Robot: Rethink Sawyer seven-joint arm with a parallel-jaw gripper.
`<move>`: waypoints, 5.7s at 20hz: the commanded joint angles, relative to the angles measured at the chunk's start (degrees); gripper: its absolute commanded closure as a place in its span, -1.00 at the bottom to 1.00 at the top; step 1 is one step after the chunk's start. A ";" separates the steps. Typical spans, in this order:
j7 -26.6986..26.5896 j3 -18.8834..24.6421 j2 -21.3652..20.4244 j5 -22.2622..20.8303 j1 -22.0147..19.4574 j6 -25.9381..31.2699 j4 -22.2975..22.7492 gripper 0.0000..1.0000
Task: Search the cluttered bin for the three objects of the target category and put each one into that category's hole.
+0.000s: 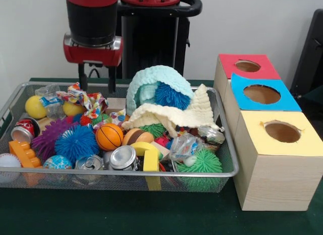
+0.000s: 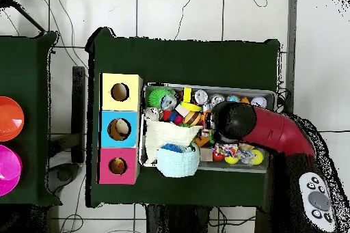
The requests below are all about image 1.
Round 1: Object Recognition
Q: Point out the cream yellow waffle cloth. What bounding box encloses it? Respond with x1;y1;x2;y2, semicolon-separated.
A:
122;84;225;138

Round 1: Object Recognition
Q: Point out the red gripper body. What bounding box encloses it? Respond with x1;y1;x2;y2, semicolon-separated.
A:
63;34;123;67

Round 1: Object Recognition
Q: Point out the colourful patterned cloth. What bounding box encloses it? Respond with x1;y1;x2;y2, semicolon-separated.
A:
40;83;109;120

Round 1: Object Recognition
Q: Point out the dark green table cloth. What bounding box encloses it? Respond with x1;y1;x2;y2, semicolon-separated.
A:
0;77;323;235

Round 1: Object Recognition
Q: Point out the small orange basketball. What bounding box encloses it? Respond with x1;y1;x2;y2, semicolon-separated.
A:
96;123;125;151

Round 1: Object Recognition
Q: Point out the shallow wire mesh bin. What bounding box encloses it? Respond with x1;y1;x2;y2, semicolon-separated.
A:
0;82;239;193

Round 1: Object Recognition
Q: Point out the blue fuzzy ball with eyes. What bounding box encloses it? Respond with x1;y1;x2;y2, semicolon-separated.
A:
55;124;100;165

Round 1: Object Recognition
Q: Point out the black chair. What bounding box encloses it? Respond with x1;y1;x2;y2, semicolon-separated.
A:
290;9;323;125

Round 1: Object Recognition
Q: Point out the yellow plastic block toy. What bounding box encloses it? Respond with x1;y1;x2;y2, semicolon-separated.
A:
131;142;163;172

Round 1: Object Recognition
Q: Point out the green spiky ball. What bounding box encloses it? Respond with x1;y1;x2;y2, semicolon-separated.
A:
177;149;223;192

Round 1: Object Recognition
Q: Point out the silver metal can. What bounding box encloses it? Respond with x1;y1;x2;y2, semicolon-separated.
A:
110;146;139;171

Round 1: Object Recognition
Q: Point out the clear crinkled plastic toy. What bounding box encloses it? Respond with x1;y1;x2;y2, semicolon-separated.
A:
169;133;205;162

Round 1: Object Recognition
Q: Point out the mint green waffle cloth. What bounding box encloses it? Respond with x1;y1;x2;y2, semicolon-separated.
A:
126;65;194;115

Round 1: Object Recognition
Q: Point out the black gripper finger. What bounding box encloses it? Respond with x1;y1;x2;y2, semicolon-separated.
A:
107;65;117;93
78;63;88;91

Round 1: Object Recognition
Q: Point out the wooden box with three holes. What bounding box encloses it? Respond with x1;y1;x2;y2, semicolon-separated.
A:
213;54;323;211

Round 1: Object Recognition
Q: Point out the blue spiky ball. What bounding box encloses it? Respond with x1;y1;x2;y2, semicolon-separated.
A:
154;81;192;111

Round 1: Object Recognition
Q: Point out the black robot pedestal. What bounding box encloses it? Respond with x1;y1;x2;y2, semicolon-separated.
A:
114;0;202;79

